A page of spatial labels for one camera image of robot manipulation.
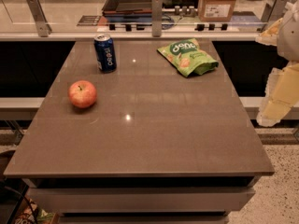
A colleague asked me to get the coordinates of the colourful bag on floor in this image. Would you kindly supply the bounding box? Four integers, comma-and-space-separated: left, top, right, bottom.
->
12, 199, 58, 224

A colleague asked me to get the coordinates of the green chip bag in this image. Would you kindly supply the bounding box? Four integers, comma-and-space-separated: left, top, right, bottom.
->
158, 38, 219, 77

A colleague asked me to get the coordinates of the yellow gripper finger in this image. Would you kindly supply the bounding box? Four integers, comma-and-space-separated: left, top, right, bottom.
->
257, 63, 299, 127
255, 18, 283, 46

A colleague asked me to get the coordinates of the left metal glass bracket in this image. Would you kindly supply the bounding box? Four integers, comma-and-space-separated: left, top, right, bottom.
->
26, 0, 51, 37

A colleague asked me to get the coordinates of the brown cardboard box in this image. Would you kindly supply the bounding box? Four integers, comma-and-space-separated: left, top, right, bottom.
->
198, 0, 236, 21

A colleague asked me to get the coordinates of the red apple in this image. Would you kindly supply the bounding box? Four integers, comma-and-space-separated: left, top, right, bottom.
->
68, 80, 97, 108

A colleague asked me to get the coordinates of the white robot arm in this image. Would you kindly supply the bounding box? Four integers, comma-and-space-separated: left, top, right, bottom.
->
255, 2, 299, 127

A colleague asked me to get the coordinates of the glass barrier panel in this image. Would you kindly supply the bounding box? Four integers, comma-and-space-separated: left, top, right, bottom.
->
0, 0, 299, 35

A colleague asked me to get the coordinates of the right metal glass bracket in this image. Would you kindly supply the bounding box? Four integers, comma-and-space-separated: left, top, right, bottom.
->
260, 0, 289, 32

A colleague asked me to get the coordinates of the blue pepsi can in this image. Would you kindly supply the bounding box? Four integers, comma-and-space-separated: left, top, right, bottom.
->
93, 34, 117, 73

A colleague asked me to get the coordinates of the orange rimmed dark tray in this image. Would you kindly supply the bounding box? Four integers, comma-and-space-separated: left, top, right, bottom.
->
102, 0, 151, 15

